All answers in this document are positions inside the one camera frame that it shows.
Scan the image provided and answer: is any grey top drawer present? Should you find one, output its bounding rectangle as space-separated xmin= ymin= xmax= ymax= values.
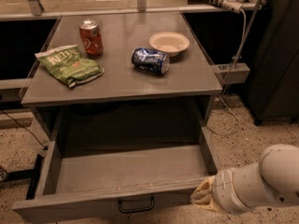
xmin=13 ymin=129 xmax=221 ymax=224

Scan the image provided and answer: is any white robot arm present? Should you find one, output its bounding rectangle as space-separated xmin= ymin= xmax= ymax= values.
xmin=191 ymin=144 xmax=299 ymax=216

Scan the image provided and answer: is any grey drawer cabinet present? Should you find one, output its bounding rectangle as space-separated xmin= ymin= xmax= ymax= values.
xmin=19 ymin=11 xmax=224 ymax=161

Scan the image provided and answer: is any blue soda can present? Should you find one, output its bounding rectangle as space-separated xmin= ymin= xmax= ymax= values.
xmin=131 ymin=48 xmax=170 ymax=75

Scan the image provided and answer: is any white paper bowl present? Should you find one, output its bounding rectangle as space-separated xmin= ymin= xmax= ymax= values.
xmin=149 ymin=32 xmax=190 ymax=57

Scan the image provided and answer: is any green chip bag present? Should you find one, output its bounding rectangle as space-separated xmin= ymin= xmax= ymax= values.
xmin=36 ymin=45 xmax=105 ymax=88

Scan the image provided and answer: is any orange soda can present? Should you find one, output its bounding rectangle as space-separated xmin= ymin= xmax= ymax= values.
xmin=79 ymin=20 xmax=104 ymax=56

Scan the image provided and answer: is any white power strip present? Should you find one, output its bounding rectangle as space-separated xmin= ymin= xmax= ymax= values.
xmin=201 ymin=0 xmax=243 ymax=14

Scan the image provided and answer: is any black drawer handle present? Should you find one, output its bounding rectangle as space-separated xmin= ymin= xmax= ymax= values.
xmin=119 ymin=197 xmax=155 ymax=214

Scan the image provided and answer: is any grey metal bracket box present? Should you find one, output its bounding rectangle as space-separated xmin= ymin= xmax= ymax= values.
xmin=211 ymin=63 xmax=249 ymax=85

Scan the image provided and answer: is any white cable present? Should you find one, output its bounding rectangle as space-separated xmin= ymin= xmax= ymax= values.
xmin=207 ymin=7 xmax=248 ymax=137

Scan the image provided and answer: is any black cable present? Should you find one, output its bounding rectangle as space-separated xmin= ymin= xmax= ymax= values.
xmin=0 ymin=108 xmax=50 ymax=150

